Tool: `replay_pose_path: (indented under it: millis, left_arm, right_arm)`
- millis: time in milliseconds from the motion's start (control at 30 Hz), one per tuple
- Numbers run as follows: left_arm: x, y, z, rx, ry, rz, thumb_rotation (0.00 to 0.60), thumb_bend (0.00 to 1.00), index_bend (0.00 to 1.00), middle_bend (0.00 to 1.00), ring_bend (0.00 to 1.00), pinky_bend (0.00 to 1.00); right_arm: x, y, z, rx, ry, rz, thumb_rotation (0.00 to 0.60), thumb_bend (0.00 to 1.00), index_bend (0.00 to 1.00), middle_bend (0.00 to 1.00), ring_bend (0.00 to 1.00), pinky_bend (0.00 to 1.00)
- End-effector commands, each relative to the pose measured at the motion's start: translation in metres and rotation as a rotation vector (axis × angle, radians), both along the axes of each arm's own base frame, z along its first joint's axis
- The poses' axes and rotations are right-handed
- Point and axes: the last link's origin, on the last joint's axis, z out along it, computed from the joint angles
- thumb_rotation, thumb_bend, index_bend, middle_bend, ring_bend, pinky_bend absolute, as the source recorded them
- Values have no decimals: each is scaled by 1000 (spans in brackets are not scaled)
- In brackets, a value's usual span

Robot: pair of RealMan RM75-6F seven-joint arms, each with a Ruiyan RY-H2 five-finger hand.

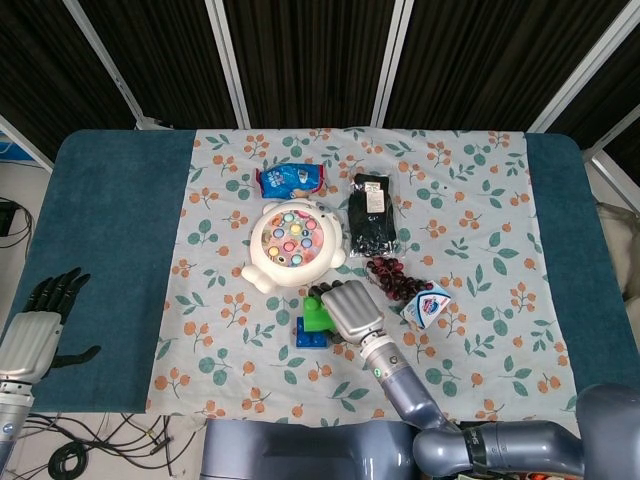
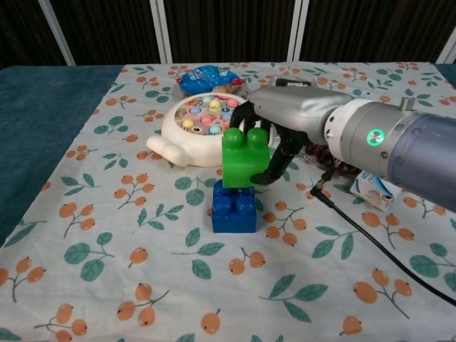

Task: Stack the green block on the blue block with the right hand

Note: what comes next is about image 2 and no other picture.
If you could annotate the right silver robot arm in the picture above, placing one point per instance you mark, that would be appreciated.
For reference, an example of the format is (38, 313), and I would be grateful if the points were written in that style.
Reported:
(402, 149)

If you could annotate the white round fishing toy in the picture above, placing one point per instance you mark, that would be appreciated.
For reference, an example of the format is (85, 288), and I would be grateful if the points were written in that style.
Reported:
(189, 146)

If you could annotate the dark partition screen panel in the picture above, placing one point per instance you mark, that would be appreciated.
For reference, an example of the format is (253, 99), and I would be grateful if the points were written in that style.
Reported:
(110, 30)
(228, 28)
(25, 32)
(370, 28)

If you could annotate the blue building block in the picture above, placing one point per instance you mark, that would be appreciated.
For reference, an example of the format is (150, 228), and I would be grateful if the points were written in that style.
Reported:
(233, 213)

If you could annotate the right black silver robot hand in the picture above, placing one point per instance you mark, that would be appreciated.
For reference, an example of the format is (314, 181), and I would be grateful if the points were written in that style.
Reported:
(292, 107)

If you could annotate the white blue soap box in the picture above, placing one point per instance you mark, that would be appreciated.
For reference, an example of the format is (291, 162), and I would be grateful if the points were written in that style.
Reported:
(368, 190)

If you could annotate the green building block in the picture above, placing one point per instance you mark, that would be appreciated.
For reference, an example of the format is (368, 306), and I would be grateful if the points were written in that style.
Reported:
(242, 160)

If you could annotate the black socks in plastic pack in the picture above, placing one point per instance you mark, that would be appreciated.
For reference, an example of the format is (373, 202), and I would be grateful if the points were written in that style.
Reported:
(294, 84)

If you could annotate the floral patterned cloth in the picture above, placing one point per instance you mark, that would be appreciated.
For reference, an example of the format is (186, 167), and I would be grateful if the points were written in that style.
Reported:
(142, 213)

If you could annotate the blue snack bag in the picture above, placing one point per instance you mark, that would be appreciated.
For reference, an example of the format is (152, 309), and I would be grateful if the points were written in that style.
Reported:
(199, 80)

